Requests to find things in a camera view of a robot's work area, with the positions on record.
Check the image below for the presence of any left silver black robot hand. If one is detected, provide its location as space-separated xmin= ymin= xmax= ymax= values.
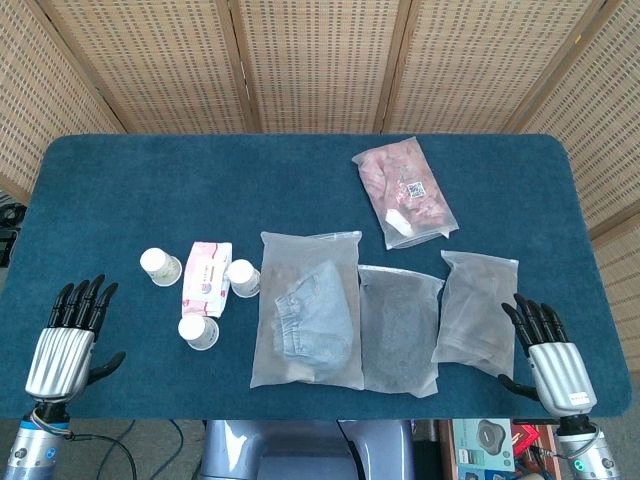
xmin=23 ymin=273 xmax=127 ymax=405

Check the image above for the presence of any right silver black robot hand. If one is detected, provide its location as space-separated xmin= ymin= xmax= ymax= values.
xmin=497 ymin=293 xmax=599 ymax=416

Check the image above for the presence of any white paper cup blue print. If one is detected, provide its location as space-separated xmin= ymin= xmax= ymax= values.
xmin=225 ymin=258 xmax=262 ymax=299
xmin=177 ymin=314 xmax=221 ymax=352

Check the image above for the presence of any red product box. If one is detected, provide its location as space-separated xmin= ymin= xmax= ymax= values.
xmin=512 ymin=421 xmax=556 ymax=459

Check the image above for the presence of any teal product box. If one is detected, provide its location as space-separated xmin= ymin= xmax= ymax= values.
xmin=451 ymin=418 xmax=516 ymax=471

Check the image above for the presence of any frosted bag with brown garment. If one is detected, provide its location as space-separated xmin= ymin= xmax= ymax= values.
xmin=430 ymin=249 xmax=520 ymax=379

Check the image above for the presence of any blue product box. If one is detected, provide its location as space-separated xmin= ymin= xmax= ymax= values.
xmin=457 ymin=467 xmax=516 ymax=480

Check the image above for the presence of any black equipment on floor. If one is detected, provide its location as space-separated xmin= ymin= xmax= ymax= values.
xmin=0 ymin=202 xmax=27 ymax=266

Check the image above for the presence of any white paper cup green flower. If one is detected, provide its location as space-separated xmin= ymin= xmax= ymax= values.
xmin=139 ymin=247 xmax=183 ymax=288

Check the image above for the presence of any pink wet wipes pack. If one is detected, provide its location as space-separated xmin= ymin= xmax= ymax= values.
xmin=181 ymin=241 xmax=234 ymax=320

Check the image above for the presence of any frosted bag with dark garment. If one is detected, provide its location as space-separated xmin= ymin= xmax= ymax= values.
xmin=357 ymin=263 xmax=446 ymax=399

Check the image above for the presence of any blue table mat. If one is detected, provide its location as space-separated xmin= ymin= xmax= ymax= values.
xmin=0 ymin=133 xmax=634 ymax=421

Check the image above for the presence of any woven rattan screen panel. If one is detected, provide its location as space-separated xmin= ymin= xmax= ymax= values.
xmin=517 ymin=0 xmax=640 ymax=374
xmin=34 ymin=0 xmax=259 ymax=135
xmin=0 ymin=0 xmax=126 ymax=206
xmin=227 ymin=0 xmax=414 ymax=135
xmin=382 ymin=0 xmax=609 ymax=135

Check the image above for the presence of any frosted bag with pink garment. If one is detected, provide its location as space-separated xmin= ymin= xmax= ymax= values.
xmin=351 ymin=135 xmax=460 ymax=251

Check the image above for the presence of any frosted bag with blue jeans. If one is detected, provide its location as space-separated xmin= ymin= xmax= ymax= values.
xmin=249 ymin=229 xmax=366 ymax=391

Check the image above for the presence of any grey-blue robot torso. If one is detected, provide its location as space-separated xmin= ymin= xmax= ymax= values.
xmin=199 ymin=418 xmax=416 ymax=480

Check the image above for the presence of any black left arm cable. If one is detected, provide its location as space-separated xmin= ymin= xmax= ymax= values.
xmin=62 ymin=432 xmax=139 ymax=480

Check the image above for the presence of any blue floor cable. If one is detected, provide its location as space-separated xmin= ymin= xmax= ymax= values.
xmin=94 ymin=419 xmax=137 ymax=480

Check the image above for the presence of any black floor cable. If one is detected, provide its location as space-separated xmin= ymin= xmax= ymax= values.
xmin=169 ymin=419 xmax=201 ymax=466

